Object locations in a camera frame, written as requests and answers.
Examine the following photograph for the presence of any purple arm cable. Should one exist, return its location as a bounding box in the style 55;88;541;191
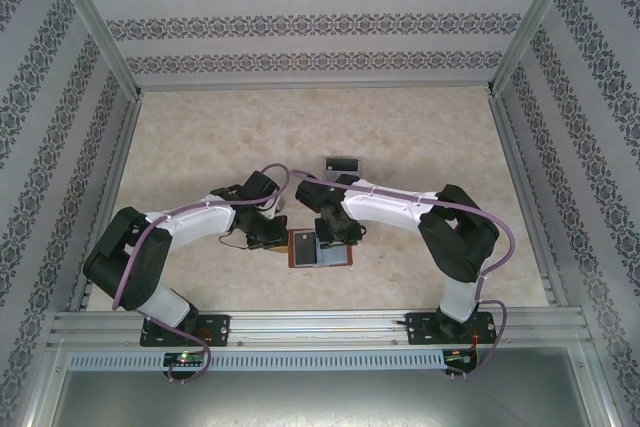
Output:
293;169;518;379
112;162;294;383

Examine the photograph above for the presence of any clear acrylic card stand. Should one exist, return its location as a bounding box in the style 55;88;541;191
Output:
321;155;362;182

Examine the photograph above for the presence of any aluminium frame post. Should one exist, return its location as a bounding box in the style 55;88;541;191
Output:
39;0;144;98
487;0;587;98
569;341;624;427
17;339;69;427

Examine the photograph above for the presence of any thin black left camera cable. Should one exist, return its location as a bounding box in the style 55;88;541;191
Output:
219;231;251;251

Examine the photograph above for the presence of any aluminium mounting rail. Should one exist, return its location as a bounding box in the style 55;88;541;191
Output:
47;309;592;349

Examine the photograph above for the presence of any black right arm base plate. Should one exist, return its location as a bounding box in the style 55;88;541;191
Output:
405;311;499;347

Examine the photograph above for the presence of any aluminium side rail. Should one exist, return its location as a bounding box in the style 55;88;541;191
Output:
68;91;146;312
487;89;571;309

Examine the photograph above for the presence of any brown leather card holder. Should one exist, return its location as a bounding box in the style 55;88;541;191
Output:
267;227;355;269

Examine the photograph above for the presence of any black card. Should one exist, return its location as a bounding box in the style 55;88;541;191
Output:
293;230;318;267

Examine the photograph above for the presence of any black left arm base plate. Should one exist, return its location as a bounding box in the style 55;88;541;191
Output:
141;314;231;348

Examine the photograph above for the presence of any slotted grey cable duct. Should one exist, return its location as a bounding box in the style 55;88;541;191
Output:
67;349;447;371

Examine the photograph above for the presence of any circuit board green light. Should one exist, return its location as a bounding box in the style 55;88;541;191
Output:
163;352;207;367

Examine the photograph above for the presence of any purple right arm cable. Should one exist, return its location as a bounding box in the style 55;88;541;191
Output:
293;169;518;379

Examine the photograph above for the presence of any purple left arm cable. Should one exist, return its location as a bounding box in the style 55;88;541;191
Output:
112;162;294;383

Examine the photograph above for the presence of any dark grey card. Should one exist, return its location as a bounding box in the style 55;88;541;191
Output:
324;158;359;174

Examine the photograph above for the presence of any metal sheet panel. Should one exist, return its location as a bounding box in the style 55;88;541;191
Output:
47;369;619;427

